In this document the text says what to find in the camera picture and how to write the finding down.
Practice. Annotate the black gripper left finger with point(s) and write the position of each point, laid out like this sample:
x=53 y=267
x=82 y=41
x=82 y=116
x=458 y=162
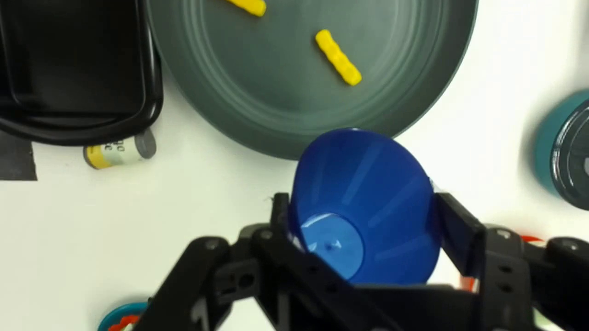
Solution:
x=244 y=269

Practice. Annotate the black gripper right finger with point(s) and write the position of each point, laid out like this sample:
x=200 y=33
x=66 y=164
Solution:
x=508 y=269

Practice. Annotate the blue plastic cup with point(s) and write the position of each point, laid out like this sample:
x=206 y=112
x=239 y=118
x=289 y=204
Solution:
x=392 y=184

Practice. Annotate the yellow toy fry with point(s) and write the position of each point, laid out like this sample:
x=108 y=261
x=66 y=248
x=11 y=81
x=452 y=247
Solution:
x=336 y=57
x=248 y=6

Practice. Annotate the grey-green round plate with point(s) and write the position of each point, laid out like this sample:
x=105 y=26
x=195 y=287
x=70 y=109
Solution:
x=276 y=92

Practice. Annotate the small yellow label can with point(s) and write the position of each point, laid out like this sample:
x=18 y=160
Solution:
x=116 y=153

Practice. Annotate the black rectangular tray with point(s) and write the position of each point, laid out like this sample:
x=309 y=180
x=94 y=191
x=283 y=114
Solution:
x=73 y=61

